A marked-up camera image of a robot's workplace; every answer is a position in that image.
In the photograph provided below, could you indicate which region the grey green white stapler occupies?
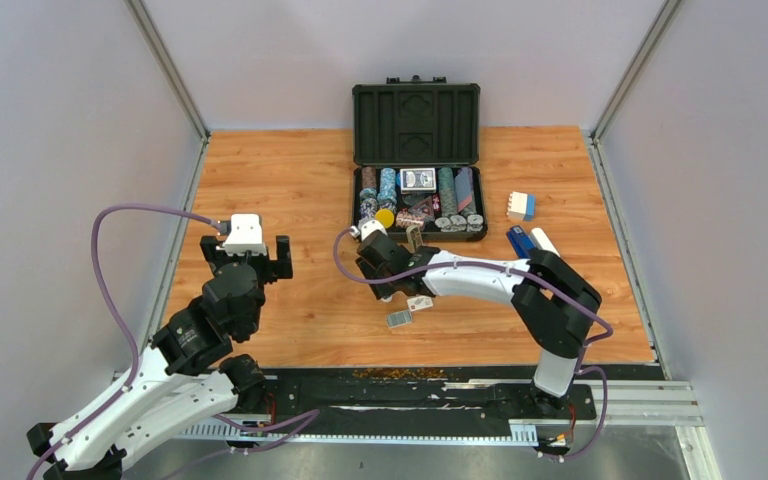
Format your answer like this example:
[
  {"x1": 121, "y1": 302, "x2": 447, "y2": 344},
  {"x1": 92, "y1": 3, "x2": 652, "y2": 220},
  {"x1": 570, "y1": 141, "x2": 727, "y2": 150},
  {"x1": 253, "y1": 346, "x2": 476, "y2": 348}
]
[{"x1": 405, "y1": 225, "x2": 424, "y2": 253}]

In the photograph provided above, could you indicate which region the grey staple strip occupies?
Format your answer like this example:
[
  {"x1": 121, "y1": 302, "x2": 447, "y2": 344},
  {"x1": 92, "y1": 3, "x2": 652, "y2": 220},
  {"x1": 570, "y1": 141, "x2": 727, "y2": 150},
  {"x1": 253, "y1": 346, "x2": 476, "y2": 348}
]
[{"x1": 386, "y1": 310, "x2": 413, "y2": 329}]

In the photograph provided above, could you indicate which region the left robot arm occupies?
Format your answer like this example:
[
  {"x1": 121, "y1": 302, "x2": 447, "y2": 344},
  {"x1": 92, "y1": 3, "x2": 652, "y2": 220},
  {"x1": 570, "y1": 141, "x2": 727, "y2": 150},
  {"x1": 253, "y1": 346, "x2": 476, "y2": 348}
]
[{"x1": 27, "y1": 236, "x2": 293, "y2": 479}]

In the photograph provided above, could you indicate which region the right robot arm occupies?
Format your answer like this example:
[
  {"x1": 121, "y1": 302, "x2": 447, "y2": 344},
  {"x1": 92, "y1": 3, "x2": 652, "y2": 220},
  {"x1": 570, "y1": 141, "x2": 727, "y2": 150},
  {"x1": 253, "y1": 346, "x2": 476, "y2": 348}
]
[{"x1": 346, "y1": 226, "x2": 602, "y2": 418}]

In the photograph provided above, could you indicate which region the blue stapler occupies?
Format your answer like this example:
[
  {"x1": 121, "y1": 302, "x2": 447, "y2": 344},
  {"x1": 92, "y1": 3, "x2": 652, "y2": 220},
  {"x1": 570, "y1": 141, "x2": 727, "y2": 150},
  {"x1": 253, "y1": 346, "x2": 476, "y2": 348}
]
[{"x1": 506, "y1": 225, "x2": 537, "y2": 259}]

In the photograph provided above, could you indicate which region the yellow dealer chip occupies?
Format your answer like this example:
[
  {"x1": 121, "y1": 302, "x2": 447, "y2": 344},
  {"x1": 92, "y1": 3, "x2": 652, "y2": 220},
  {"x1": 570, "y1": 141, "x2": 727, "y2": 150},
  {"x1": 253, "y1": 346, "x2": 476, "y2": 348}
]
[{"x1": 374, "y1": 208, "x2": 395, "y2": 229}]

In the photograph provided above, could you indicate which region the blue playing card deck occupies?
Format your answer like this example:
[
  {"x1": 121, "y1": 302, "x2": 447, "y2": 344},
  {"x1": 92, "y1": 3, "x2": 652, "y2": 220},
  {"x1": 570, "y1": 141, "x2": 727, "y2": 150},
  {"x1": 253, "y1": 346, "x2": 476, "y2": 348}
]
[{"x1": 399, "y1": 168, "x2": 438, "y2": 194}]

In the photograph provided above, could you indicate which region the black poker chip case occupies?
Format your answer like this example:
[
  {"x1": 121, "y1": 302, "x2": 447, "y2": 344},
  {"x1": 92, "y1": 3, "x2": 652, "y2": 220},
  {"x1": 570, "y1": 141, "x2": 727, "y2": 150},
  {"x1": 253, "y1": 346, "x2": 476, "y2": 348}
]
[{"x1": 351, "y1": 77, "x2": 489, "y2": 242}]

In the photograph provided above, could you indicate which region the white blue toy block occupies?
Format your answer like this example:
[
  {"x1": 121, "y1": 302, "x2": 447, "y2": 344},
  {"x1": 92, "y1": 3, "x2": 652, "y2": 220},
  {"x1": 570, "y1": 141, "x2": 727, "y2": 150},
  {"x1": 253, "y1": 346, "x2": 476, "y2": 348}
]
[{"x1": 506, "y1": 191, "x2": 536, "y2": 222}]

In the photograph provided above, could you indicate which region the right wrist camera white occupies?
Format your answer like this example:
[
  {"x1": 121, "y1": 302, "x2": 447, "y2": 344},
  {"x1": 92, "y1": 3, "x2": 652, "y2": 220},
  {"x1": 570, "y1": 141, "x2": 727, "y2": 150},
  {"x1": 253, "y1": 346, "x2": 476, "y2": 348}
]
[{"x1": 357, "y1": 218, "x2": 387, "y2": 241}]

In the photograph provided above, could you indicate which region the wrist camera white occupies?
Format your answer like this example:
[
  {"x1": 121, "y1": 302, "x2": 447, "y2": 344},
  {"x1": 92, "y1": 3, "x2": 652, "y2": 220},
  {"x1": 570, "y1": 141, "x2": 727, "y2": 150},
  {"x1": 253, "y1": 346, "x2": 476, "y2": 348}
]
[
  {"x1": 221, "y1": 213, "x2": 268, "y2": 256},
  {"x1": 357, "y1": 218, "x2": 387, "y2": 241}
]

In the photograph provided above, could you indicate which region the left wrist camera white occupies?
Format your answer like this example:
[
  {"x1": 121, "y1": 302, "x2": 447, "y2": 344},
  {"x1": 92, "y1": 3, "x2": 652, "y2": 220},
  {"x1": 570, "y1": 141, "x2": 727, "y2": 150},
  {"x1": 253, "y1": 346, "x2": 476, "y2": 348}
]
[{"x1": 221, "y1": 213, "x2": 268, "y2": 256}]

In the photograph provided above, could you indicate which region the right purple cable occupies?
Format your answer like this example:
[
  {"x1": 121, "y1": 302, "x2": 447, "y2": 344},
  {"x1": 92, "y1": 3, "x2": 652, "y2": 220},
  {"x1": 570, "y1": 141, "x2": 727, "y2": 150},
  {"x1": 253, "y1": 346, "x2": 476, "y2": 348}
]
[{"x1": 332, "y1": 226, "x2": 615, "y2": 463}]

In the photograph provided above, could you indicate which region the purple cable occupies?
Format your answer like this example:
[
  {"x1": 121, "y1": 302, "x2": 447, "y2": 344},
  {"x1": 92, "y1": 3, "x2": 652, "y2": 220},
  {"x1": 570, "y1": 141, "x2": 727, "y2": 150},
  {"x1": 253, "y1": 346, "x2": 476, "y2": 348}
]
[
  {"x1": 24, "y1": 203, "x2": 322, "y2": 480},
  {"x1": 332, "y1": 226, "x2": 615, "y2": 463}
]

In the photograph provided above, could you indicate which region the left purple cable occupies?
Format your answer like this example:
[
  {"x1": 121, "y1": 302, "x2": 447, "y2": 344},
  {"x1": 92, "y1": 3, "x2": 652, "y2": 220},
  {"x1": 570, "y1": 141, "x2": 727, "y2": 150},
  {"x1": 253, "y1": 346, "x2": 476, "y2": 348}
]
[{"x1": 24, "y1": 203, "x2": 322, "y2": 480}]

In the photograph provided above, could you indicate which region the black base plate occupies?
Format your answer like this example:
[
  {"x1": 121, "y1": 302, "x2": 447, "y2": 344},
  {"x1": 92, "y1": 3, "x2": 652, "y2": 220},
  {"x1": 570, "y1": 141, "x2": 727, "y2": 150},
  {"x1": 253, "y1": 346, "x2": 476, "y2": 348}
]
[{"x1": 227, "y1": 366, "x2": 598, "y2": 437}]

